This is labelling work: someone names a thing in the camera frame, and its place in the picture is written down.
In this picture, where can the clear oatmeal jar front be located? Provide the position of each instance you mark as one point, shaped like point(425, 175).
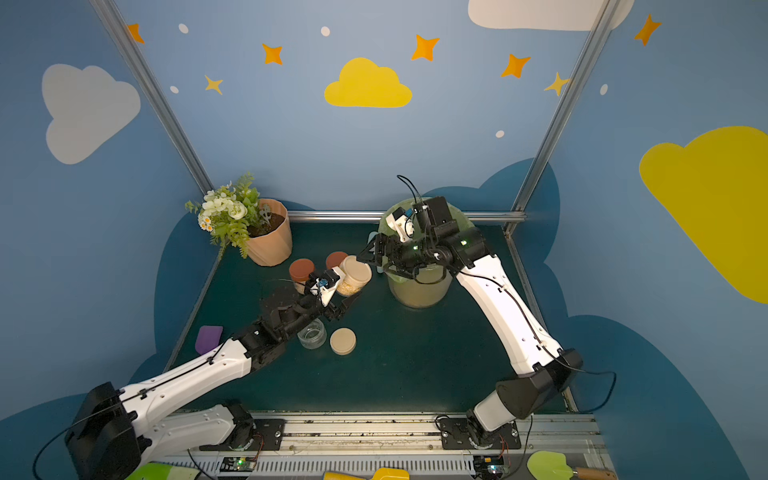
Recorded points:
point(314, 335)

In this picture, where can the left controller board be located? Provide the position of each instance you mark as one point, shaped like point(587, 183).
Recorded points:
point(238, 464)

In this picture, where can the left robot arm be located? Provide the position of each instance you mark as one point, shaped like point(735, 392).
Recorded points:
point(116, 431)

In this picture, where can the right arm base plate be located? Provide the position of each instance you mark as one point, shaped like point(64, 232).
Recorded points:
point(456, 433)

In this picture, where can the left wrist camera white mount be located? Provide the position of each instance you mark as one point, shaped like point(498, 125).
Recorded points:
point(324, 285)

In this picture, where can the beige jar lid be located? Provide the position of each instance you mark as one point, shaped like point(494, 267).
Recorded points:
point(343, 341)

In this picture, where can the green toy tool left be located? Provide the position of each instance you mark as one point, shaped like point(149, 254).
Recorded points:
point(159, 471)

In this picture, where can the aluminium front rail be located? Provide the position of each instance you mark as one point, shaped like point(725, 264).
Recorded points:
point(360, 444)

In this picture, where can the controller board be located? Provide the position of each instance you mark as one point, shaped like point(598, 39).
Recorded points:
point(489, 468)
point(238, 464)

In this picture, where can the terracotta flower pot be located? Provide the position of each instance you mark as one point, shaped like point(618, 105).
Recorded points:
point(274, 247)

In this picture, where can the green toy spatula wooden handle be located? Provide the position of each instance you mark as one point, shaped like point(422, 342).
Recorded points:
point(546, 465)

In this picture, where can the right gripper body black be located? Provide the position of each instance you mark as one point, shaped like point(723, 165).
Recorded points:
point(385, 249)

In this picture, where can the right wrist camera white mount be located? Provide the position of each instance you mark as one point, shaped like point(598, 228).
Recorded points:
point(401, 221)

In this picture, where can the yellow toy scoop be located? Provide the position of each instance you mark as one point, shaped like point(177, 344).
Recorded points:
point(380, 474)

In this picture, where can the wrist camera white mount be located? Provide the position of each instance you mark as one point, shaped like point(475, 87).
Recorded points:
point(401, 221)
point(324, 285)

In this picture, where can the white flowers green plant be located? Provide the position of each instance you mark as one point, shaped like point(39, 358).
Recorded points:
point(232, 214)

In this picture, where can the red lid oatmeal jar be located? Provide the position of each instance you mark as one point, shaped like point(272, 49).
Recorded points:
point(300, 271)
point(335, 259)

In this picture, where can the purple pink toy spatula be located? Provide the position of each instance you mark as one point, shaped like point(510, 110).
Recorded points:
point(208, 338)

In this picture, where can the beige lid oatmeal jar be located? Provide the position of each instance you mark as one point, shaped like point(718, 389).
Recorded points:
point(356, 276)

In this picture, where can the red lid oatmeal jar left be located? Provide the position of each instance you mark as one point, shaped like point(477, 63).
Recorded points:
point(300, 271)

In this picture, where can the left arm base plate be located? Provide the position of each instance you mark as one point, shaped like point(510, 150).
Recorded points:
point(270, 433)

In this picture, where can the right controller board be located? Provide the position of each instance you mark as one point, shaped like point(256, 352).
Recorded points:
point(489, 468)

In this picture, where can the mesh bin green bag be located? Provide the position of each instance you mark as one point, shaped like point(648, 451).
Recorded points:
point(432, 285)

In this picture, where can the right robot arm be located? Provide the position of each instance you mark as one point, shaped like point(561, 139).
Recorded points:
point(427, 233)

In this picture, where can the red lid oatmeal jar right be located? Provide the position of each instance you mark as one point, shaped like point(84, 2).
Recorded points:
point(335, 259)

